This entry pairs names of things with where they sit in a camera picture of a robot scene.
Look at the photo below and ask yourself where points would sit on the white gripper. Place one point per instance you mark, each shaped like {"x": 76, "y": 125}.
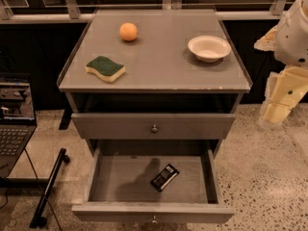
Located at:
{"x": 293, "y": 39}

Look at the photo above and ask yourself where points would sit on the black rxbar chocolate bar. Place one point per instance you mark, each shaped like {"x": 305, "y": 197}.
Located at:
{"x": 164, "y": 177}

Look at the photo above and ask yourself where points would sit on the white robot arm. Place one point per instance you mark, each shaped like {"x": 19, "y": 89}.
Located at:
{"x": 288, "y": 40}

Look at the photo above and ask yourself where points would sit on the grey drawer cabinet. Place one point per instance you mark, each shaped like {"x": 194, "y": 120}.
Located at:
{"x": 162, "y": 76}

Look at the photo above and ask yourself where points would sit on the round upper drawer knob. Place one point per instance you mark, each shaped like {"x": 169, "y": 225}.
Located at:
{"x": 154, "y": 129}

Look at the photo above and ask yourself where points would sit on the open grey middle drawer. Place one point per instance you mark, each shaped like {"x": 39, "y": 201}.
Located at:
{"x": 120, "y": 190}

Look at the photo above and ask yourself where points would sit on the closed grey upper drawer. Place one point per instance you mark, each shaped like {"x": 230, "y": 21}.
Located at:
{"x": 138, "y": 126}

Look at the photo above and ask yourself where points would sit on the white bowl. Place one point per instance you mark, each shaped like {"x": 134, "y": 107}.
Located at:
{"x": 209, "y": 49}

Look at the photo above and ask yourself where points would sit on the orange fruit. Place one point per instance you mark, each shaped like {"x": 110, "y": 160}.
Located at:
{"x": 128, "y": 31}

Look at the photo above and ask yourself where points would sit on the green yellow sponge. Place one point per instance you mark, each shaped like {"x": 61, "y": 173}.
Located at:
{"x": 105, "y": 69}

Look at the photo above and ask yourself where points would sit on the black laptop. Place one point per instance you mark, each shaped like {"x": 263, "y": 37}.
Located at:
{"x": 17, "y": 118}

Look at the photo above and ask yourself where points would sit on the black stand leg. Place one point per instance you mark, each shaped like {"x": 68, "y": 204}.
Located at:
{"x": 46, "y": 186}

